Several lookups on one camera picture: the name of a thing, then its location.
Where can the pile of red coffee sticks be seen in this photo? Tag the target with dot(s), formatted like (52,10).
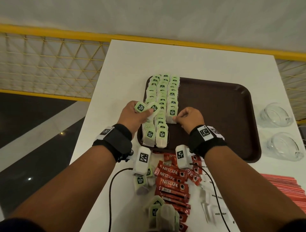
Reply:
(174,181)

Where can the person's left thumb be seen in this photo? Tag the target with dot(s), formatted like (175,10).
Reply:
(146,113)

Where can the brown plastic tray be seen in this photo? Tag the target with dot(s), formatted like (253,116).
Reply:
(220,114)

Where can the person's left forearm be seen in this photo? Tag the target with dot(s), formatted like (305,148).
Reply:
(71,188)

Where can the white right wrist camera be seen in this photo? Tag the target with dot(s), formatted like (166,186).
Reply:
(182,156)

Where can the person's right forearm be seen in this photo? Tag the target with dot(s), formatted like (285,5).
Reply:
(243,191)

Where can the person's left hand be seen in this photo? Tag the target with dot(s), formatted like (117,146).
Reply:
(130,119)

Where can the person's right hand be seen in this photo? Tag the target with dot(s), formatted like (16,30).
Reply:
(191,119)

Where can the person's right thumb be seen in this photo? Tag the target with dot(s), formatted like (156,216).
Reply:
(178,118)

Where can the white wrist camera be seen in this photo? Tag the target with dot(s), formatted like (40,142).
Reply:
(182,156)
(142,160)

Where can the clear glass cup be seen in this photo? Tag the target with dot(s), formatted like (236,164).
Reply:
(284,147)
(275,116)

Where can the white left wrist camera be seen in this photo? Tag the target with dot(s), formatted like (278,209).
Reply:
(142,160)

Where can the white sugar sachet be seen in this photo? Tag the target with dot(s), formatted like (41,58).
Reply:
(207,211)
(205,192)

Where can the yellow mesh railing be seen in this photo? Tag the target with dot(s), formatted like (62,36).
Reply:
(52,62)

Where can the stack of red flat packets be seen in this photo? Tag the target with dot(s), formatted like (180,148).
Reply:
(286,188)

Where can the green tea bag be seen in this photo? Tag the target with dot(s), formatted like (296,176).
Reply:
(155,202)
(141,182)
(153,215)
(150,172)
(140,107)
(153,108)
(171,114)
(167,217)

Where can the rows of green tea bags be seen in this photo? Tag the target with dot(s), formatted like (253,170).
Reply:
(162,95)

